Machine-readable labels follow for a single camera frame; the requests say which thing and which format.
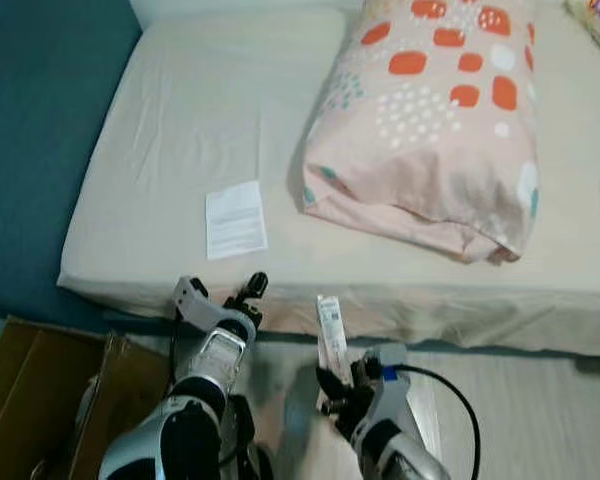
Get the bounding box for white printed paper leaflet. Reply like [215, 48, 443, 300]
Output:
[205, 180, 269, 261]

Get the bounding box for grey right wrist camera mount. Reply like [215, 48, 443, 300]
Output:
[365, 343, 413, 421]

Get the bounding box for grey black robot left leg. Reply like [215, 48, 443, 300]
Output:
[220, 392, 276, 480]

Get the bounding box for beige sheeted mattress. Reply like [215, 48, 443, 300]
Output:
[58, 0, 600, 356]

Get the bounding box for brown cardboard box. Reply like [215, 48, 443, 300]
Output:
[0, 316, 176, 480]

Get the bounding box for long white green carton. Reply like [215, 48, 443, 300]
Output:
[315, 293, 351, 386]

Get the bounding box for pink pillow orange patches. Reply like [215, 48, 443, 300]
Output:
[300, 0, 541, 264]

